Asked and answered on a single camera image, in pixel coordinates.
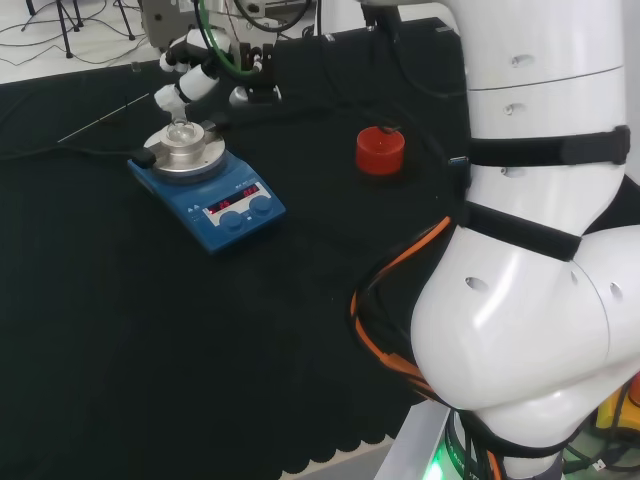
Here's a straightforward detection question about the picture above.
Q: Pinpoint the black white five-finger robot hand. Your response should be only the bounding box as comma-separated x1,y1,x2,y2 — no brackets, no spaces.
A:
153,27,282,115

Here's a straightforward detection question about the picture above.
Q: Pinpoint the heater with blue base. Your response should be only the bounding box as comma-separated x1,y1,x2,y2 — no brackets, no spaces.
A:
127,122,288,257

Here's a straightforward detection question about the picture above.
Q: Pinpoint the clear round-bottom glass flask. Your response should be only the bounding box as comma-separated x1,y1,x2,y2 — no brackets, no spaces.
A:
164,113,199,147

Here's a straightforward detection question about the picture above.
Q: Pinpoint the black tripod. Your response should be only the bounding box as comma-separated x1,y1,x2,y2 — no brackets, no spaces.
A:
111,0,137,42
24,0,87,59

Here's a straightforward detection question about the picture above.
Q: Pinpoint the thin glass rod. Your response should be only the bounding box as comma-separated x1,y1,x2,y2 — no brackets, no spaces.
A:
57,92,151,144

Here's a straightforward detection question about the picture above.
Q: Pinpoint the red round button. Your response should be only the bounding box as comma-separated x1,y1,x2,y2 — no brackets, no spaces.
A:
355,125,405,177

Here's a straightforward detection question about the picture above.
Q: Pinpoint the black bench cloth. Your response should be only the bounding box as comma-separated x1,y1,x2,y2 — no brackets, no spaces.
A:
0,16,474,480

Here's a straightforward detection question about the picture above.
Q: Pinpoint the yellow stop button box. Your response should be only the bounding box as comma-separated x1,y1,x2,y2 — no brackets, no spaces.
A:
593,372,640,447

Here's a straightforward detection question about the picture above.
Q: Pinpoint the black heater power cable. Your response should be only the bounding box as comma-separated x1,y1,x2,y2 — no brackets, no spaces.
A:
0,144,157,170

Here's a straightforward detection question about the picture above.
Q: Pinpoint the orange cable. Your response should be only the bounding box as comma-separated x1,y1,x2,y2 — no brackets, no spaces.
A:
348,215,504,480

